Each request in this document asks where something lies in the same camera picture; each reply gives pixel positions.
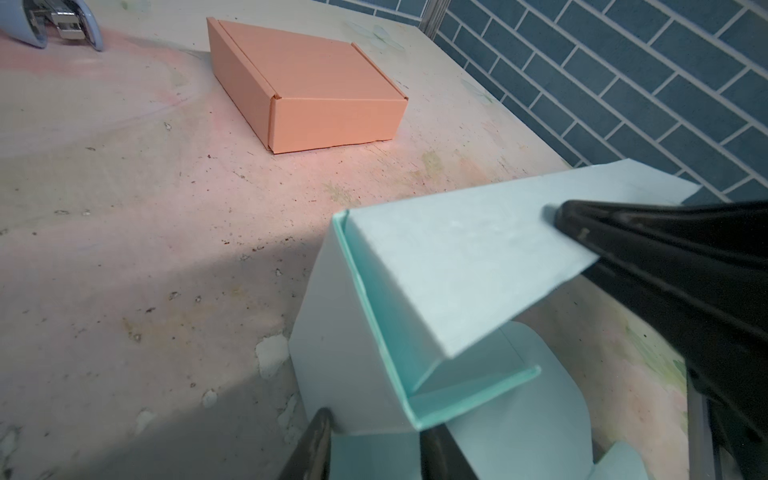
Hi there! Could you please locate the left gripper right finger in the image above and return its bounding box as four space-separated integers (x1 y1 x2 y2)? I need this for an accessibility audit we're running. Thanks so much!
419 424 478 480

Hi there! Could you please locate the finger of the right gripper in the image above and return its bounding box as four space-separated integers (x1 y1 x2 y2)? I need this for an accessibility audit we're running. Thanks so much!
553 200 767 441

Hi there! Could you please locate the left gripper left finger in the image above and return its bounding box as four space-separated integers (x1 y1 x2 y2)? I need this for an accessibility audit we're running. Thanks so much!
278 408 333 480

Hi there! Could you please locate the light blue paper box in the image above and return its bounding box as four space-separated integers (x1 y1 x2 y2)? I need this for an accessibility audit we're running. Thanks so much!
289 159 697 479

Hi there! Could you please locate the orange paper box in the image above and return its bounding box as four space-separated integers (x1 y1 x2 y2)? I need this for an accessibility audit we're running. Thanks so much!
207 17 408 154

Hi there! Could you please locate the small blue stapler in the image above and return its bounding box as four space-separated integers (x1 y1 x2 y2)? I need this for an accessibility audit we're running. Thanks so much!
1 0 104 52

